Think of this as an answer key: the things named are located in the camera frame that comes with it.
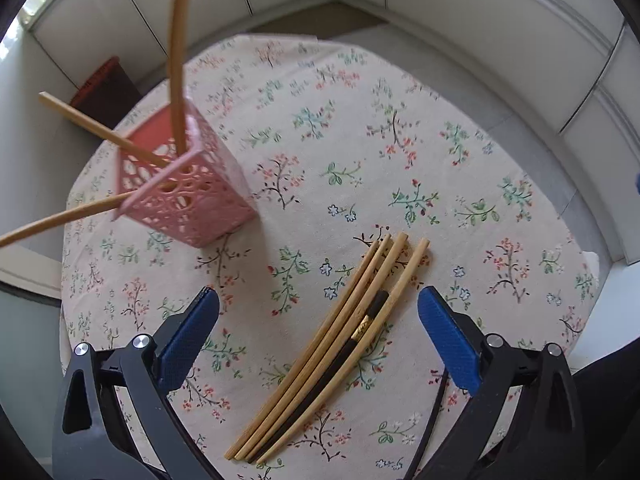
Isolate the floral tablecloth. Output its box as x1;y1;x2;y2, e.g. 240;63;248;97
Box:
60;36;599;479

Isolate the black chopstick gold band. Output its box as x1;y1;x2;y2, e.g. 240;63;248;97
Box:
248;289;390;462

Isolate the pink perforated utensil holder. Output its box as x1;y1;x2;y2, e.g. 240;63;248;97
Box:
114;100;257;248

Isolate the dark bin red liner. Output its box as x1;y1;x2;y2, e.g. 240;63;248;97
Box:
70;56;142;129

